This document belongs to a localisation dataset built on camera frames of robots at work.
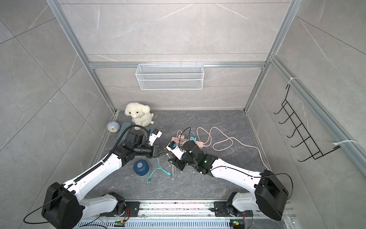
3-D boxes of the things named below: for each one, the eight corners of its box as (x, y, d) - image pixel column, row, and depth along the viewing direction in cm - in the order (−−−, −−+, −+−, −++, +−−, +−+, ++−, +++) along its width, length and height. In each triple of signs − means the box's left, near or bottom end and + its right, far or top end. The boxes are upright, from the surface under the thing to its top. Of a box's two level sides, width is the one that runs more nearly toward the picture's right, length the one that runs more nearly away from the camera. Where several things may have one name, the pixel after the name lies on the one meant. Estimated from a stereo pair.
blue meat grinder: (137, 178, 85) (132, 172, 76) (140, 166, 90) (135, 159, 81) (149, 178, 85) (145, 172, 76) (151, 166, 90) (147, 159, 81)
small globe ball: (111, 133, 107) (106, 126, 101) (113, 127, 111) (109, 120, 104) (120, 133, 107) (116, 126, 101) (122, 127, 111) (118, 120, 104)
